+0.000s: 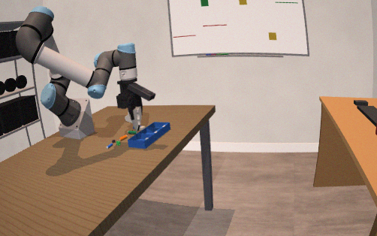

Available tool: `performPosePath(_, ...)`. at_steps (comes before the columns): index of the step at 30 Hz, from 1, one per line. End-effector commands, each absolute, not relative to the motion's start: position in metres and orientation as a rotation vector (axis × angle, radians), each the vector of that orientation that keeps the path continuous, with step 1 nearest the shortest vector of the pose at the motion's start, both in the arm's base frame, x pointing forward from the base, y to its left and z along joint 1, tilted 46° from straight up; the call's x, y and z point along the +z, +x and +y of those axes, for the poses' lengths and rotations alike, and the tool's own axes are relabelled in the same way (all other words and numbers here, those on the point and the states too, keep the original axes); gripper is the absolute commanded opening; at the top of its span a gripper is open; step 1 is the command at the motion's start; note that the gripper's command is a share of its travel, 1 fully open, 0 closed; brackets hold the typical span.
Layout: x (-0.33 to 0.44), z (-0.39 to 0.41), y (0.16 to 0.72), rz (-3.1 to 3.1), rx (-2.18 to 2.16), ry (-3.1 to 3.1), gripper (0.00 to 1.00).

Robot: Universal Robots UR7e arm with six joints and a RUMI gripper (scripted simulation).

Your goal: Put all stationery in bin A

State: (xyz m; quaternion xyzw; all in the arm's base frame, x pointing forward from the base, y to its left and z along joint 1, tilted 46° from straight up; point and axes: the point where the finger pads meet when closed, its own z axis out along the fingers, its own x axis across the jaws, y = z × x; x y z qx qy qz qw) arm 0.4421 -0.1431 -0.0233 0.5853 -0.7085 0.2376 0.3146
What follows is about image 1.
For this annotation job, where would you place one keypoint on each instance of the blue rack of bins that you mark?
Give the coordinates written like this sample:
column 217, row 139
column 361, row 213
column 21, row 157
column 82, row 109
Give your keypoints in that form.
column 154, row 131

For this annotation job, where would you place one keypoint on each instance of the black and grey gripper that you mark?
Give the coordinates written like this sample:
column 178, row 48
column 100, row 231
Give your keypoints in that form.
column 132, row 101

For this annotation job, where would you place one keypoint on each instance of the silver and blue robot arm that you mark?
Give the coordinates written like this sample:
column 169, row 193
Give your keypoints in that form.
column 62, row 69

